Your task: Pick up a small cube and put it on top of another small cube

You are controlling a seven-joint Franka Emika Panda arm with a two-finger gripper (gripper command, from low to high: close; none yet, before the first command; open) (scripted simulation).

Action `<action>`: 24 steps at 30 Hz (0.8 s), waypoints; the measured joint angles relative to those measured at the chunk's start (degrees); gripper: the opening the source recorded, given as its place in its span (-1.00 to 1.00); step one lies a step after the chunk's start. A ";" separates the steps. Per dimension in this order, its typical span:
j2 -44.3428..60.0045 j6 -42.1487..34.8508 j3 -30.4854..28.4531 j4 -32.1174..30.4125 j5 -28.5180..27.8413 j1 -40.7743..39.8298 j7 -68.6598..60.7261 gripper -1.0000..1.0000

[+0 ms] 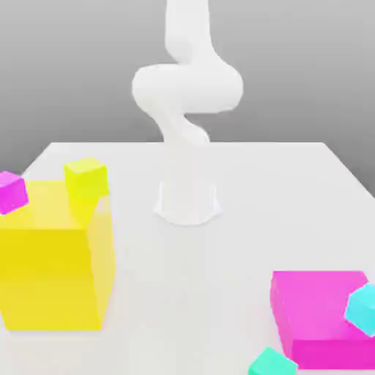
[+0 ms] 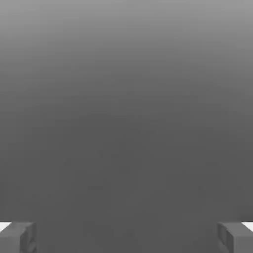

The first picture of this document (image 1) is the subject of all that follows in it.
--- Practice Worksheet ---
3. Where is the small cyan cube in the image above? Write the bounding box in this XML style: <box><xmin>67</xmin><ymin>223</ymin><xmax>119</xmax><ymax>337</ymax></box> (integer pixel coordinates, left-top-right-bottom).
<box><xmin>344</xmin><ymin>283</ymin><xmax>375</xmax><ymax>338</ymax></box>

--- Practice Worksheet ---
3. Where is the small magenta cube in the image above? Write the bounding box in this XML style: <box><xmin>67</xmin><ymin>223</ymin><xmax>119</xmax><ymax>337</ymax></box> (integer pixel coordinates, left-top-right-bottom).
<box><xmin>0</xmin><ymin>171</ymin><xmax>29</xmax><ymax>215</ymax></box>

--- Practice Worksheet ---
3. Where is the small teal green cube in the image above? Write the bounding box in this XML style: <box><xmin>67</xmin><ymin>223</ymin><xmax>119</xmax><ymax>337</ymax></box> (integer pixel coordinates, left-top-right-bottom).
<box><xmin>248</xmin><ymin>346</ymin><xmax>299</xmax><ymax>375</ymax></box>

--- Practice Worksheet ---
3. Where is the small yellow-green cube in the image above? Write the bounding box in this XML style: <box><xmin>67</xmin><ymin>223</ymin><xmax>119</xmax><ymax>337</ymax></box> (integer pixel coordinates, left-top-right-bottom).
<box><xmin>63</xmin><ymin>157</ymin><xmax>110</xmax><ymax>202</ymax></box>

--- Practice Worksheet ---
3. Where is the large yellow box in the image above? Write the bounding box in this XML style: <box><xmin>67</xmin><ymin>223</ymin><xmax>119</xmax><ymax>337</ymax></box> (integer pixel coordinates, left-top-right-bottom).
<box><xmin>0</xmin><ymin>179</ymin><xmax>117</xmax><ymax>333</ymax></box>

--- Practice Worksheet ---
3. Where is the large magenta box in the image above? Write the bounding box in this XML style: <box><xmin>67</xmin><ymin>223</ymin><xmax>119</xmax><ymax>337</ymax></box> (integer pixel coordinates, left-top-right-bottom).
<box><xmin>270</xmin><ymin>270</ymin><xmax>375</xmax><ymax>371</ymax></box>

